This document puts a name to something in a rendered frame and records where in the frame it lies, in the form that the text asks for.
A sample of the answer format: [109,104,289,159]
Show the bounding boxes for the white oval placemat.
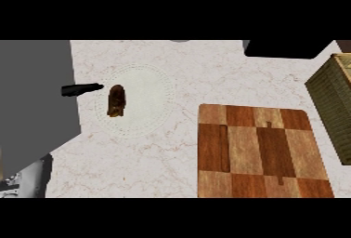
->
[92,63,179,139]

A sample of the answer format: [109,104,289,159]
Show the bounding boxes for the olive wicker basket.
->
[302,52,351,166]

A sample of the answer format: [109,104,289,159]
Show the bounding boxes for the checkered wooden cutting board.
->
[196,103,336,199]

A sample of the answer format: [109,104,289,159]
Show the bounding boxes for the black appliance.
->
[243,39,336,60]

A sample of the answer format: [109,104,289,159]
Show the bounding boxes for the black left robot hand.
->
[61,82,106,98]

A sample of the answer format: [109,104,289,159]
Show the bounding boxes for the brown wooden block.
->
[335,39,351,54]

